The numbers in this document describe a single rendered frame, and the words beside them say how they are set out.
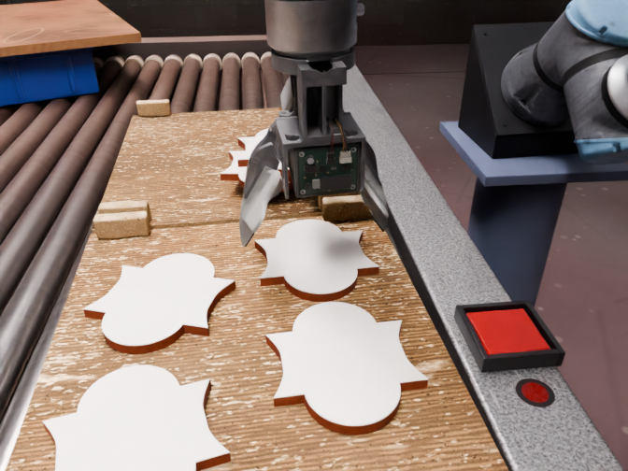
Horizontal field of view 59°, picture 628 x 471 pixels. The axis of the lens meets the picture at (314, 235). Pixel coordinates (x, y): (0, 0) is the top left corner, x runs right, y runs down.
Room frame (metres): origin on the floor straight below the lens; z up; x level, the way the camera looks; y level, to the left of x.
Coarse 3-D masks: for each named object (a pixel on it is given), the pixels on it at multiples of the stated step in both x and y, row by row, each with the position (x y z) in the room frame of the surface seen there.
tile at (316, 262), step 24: (264, 240) 0.52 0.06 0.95; (288, 240) 0.52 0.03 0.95; (312, 240) 0.52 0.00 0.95; (336, 240) 0.52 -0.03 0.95; (360, 240) 0.54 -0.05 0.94; (288, 264) 0.48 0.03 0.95; (312, 264) 0.48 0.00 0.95; (336, 264) 0.48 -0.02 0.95; (360, 264) 0.48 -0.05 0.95; (288, 288) 0.45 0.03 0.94; (312, 288) 0.44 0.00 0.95; (336, 288) 0.44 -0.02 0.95
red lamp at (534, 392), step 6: (528, 384) 0.34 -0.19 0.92; (534, 384) 0.34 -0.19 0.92; (522, 390) 0.33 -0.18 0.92; (528, 390) 0.33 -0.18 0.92; (534, 390) 0.33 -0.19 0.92; (540, 390) 0.33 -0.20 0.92; (546, 390) 0.33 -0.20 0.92; (528, 396) 0.33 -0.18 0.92; (534, 396) 0.33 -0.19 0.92; (540, 396) 0.33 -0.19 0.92; (546, 396) 0.33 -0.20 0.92; (540, 402) 0.32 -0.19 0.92
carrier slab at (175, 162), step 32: (128, 128) 0.90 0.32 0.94; (160, 128) 0.90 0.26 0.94; (192, 128) 0.90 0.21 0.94; (224, 128) 0.90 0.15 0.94; (256, 128) 0.90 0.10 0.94; (128, 160) 0.77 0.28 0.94; (160, 160) 0.77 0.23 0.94; (192, 160) 0.77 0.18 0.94; (224, 160) 0.77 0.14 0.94; (128, 192) 0.67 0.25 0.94; (160, 192) 0.67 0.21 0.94; (192, 192) 0.67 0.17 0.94; (224, 192) 0.67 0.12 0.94; (160, 224) 0.58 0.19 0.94; (192, 224) 0.59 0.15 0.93
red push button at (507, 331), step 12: (468, 312) 0.42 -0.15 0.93; (480, 312) 0.42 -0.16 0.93; (492, 312) 0.42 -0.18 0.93; (504, 312) 0.42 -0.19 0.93; (516, 312) 0.42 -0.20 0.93; (480, 324) 0.40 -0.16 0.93; (492, 324) 0.40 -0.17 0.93; (504, 324) 0.40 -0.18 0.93; (516, 324) 0.40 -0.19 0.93; (528, 324) 0.40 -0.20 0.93; (480, 336) 0.39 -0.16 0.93; (492, 336) 0.39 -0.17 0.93; (504, 336) 0.39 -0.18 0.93; (516, 336) 0.39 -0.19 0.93; (528, 336) 0.39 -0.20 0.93; (540, 336) 0.39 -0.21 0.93; (492, 348) 0.37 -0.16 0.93; (504, 348) 0.37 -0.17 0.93; (516, 348) 0.37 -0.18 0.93; (528, 348) 0.37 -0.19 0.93; (540, 348) 0.37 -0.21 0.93
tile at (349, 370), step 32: (320, 320) 0.39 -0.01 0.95; (352, 320) 0.39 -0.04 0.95; (288, 352) 0.35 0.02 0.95; (320, 352) 0.35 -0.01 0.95; (352, 352) 0.35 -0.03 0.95; (384, 352) 0.35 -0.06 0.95; (288, 384) 0.31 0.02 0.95; (320, 384) 0.31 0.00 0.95; (352, 384) 0.31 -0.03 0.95; (384, 384) 0.31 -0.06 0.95; (416, 384) 0.32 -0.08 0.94; (320, 416) 0.28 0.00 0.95; (352, 416) 0.28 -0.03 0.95; (384, 416) 0.28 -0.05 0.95
